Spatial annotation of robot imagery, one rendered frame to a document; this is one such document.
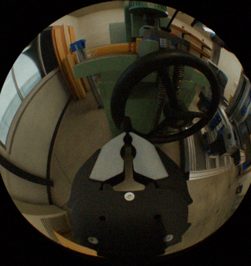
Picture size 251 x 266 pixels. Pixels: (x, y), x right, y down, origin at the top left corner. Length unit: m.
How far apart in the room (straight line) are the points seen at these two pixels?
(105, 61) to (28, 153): 1.17
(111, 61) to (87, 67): 0.08
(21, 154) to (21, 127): 0.29
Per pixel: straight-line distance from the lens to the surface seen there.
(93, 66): 0.32
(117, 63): 0.31
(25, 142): 1.21
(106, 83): 0.34
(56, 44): 1.81
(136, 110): 0.42
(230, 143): 0.61
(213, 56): 0.93
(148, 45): 0.21
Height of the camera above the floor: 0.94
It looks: 60 degrees down
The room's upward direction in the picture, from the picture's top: 2 degrees counter-clockwise
